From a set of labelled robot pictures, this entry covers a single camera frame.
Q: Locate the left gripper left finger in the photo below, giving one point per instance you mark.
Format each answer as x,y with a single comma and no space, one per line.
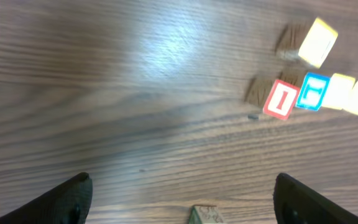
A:
67,203

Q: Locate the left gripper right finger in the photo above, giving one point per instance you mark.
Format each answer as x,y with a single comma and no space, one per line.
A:
296,203

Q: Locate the white block green pattern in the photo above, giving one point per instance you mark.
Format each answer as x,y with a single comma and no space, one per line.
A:
205,214

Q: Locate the red letter block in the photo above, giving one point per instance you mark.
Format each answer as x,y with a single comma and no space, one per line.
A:
275,97

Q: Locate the blue letter block upper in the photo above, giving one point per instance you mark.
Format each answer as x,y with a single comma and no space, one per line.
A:
313,87

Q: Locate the yellow block middle row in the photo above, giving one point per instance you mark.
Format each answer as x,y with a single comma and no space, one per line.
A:
338,91

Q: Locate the yellow block top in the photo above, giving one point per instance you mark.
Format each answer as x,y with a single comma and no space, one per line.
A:
308,42

